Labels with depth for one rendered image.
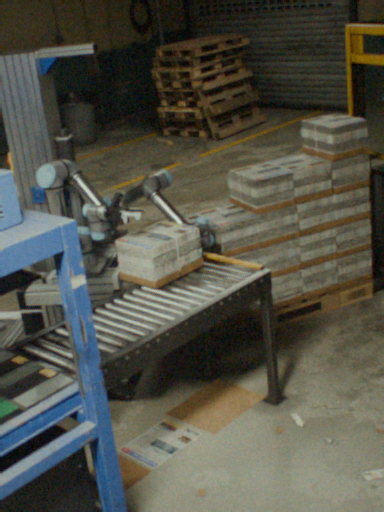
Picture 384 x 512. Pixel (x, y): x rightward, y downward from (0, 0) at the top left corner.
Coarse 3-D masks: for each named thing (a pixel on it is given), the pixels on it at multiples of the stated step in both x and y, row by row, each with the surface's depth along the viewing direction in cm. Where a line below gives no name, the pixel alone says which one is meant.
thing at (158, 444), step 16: (144, 432) 420; (160, 432) 418; (176, 432) 417; (192, 432) 415; (128, 448) 407; (144, 448) 406; (160, 448) 404; (176, 448) 403; (144, 464) 393; (160, 464) 392
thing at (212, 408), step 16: (224, 384) 459; (192, 400) 446; (208, 400) 444; (224, 400) 442; (240, 400) 440; (256, 400) 438; (176, 416) 432; (192, 416) 431; (208, 416) 429; (224, 416) 427
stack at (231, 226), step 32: (192, 224) 487; (224, 224) 480; (256, 224) 490; (288, 224) 500; (320, 224) 511; (256, 256) 496; (288, 256) 507; (320, 256) 519; (288, 288) 514; (320, 288) 527; (256, 320) 511; (288, 320) 524; (192, 352) 497
